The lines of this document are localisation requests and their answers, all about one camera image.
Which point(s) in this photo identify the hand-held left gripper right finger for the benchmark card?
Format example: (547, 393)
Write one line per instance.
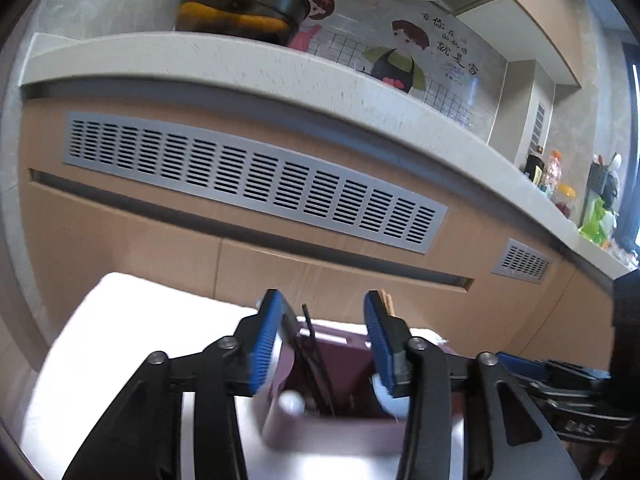
(377, 345)

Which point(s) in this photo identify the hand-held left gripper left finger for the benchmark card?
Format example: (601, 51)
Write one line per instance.
(265, 340)

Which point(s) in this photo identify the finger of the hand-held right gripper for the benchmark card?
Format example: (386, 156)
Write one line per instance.
(530, 366)

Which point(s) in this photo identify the maroon plastic utensil holder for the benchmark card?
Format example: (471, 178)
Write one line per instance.
(325, 435)

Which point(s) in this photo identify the small grey vent grille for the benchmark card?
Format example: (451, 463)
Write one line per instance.
(522, 262)

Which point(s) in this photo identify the white towel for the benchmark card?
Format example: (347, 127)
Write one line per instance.
(125, 310)

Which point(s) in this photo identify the green plastic item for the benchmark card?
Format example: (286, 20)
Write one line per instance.
(597, 222)

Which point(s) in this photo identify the long grey vent grille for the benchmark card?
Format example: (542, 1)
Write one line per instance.
(250, 180)

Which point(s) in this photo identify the yellow-lid jar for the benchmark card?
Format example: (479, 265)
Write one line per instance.
(565, 200)

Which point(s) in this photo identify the clear bottle with orange cap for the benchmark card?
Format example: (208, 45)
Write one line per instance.
(553, 172)

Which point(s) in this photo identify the grey utensil rack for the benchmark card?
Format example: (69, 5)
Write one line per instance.
(602, 180)

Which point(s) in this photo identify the dark bottle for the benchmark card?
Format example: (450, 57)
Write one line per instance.
(534, 160)

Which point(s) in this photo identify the grey stone countertop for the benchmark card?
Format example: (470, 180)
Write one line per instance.
(250, 75)

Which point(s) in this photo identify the cartoon wall poster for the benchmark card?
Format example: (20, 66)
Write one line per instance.
(400, 55)

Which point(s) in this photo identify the wooden wall cabinet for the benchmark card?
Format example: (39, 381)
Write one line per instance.
(555, 15)

